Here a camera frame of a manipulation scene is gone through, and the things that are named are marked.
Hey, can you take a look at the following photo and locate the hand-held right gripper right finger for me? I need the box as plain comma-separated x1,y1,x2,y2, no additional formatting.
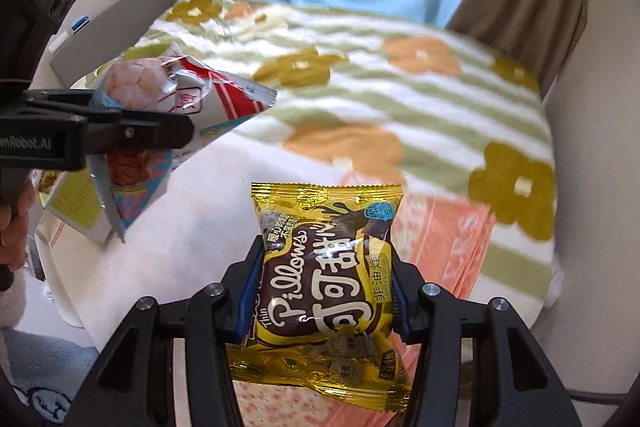
390,247,583,427

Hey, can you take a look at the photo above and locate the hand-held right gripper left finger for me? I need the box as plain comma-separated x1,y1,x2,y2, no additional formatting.
90,234,266,427

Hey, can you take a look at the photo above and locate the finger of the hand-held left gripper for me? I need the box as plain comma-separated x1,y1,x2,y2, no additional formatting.
82,109,196,158
20,88,126,115

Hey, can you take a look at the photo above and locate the gold cocoa snack packet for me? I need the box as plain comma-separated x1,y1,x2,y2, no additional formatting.
227,181,413,402

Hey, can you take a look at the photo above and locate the red white shrimp chip packet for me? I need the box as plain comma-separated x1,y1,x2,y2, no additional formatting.
90,54,278,244

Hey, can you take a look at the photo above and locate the person's left hand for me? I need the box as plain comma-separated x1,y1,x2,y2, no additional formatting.
0,188,37,267

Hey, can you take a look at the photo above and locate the white and blue tube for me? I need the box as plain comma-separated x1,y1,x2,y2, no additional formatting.
50,16,91,52

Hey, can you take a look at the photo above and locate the beige padded headboard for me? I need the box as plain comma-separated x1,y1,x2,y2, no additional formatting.
47,0,201,92

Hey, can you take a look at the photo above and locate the floral striped blanket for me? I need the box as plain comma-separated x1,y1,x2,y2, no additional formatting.
70,0,560,323

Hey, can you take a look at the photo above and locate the grey blue fluffy rug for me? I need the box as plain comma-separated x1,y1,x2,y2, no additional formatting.
0,327,98,427

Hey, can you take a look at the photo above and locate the black cable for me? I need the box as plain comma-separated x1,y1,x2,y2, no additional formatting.
565,384,628,408

